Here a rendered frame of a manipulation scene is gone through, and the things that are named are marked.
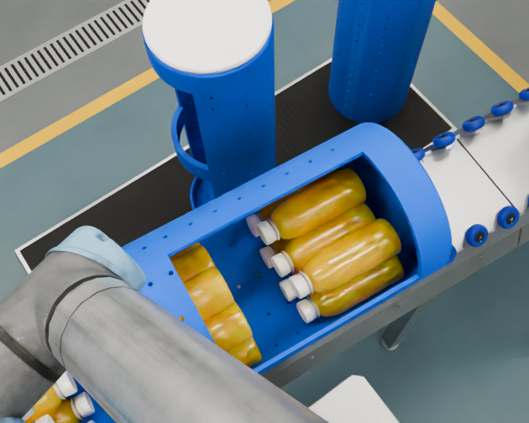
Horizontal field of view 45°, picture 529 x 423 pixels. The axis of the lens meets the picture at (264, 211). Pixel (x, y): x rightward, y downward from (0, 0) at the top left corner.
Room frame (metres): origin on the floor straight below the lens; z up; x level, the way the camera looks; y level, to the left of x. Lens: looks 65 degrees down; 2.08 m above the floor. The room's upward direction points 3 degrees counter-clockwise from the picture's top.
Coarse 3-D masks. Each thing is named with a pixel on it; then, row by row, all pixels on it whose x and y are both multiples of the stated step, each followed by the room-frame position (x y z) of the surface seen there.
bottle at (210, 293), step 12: (204, 276) 0.33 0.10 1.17; (216, 276) 0.32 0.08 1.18; (192, 288) 0.31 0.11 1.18; (204, 288) 0.31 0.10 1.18; (216, 288) 0.30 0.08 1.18; (228, 288) 0.31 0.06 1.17; (192, 300) 0.29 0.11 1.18; (204, 300) 0.29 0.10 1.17; (216, 300) 0.29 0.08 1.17; (228, 300) 0.29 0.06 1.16; (204, 312) 0.27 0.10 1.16; (216, 312) 0.28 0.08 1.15
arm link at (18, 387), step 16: (0, 352) 0.11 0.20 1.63; (0, 368) 0.10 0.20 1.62; (16, 368) 0.10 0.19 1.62; (32, 368) 0.10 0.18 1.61; (0, 384) 0.09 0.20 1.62; (16, 384) 0.09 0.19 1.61; (32, 384) 0.09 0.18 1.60; (48, 384) 0.10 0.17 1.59; (0, 400) 0.08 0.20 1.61; (16, 400) 0.08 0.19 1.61; (32, 400) 0.08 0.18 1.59; (0, 416) 0.07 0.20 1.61; (16, 416) 0.07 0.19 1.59
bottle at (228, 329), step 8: (224, 312) 0.28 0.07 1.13; (232, 312) 0.28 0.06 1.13; (240, 312) 0.28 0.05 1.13; (208, 320) 0.27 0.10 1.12; (216, 320) 0.27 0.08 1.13; (224, 320) 0.27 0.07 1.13; (232, 320) 0.27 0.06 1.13; (240, 320) 0.27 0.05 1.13; (208, 328) 0.26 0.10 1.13; (216, 328) 0.26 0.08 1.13; (224, 328) 0.26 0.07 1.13; (232, 328) 0.26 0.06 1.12; (240, 328) 0.26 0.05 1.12; (248, 328) 0.26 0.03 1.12; (216, 336) 0.25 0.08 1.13; (224, 336) 0.25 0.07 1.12; (232, 336) 0.25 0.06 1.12; (240, 336) 0.25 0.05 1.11; (248, 336) 0.25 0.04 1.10; (216, 344) 0.23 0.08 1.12; (224, 344) 0.23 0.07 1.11; (232, 344) 0.24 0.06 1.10
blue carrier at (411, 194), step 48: (336, 144) 0.53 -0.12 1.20; (384, 144) 0.51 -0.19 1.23; (240, 192) 0.45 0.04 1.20; (288, 192) 0.44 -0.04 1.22; (384, 192) 0.50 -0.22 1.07; (432, 192) 0.42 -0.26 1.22; (144, 240) 0.38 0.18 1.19; (192, 240) 0.36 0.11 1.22; (240, 240) 0.45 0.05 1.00; (432, 240) 0.36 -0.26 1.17; (144, 288) 0.29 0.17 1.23; (240, 288) 0.37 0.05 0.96; (288, 336) 0.27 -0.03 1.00
